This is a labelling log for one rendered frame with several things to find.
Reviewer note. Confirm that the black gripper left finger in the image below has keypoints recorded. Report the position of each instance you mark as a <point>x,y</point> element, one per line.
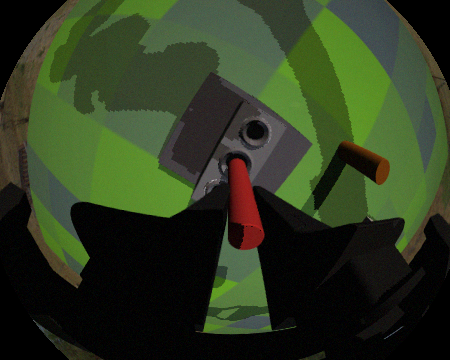
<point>184,247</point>

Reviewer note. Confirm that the dark brown cylinder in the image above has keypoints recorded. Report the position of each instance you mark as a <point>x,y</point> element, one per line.
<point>373,166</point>

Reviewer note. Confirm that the dark grey flat base plate with small pin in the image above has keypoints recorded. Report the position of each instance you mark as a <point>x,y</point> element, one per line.
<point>199,129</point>

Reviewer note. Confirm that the red cylindrical peg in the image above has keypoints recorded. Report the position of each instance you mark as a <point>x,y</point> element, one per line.
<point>244,225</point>

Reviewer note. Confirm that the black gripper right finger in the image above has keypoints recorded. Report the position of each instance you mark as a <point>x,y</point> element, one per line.
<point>299,255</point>

